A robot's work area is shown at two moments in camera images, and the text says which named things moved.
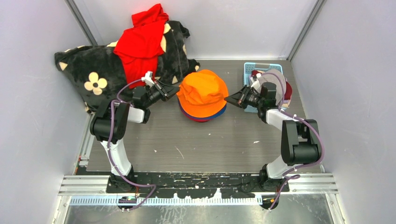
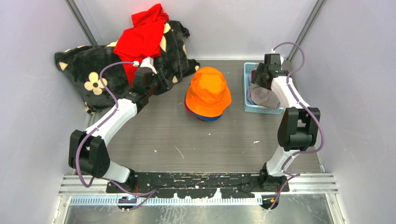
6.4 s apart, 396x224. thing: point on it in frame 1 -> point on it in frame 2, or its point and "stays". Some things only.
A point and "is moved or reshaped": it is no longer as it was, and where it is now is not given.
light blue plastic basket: x=249 y=67 stays
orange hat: x=201 y=94 is moved or reshaped
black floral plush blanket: x=96 y=73 stays
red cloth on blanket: x=139 y=47 stays
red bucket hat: x=199 y=120 -> x=186 y=106
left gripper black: x=166 y=91 -> x=165 y=84
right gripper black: x=238 y=99 -> x=256 y=79
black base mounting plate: x=168 y=185 stays
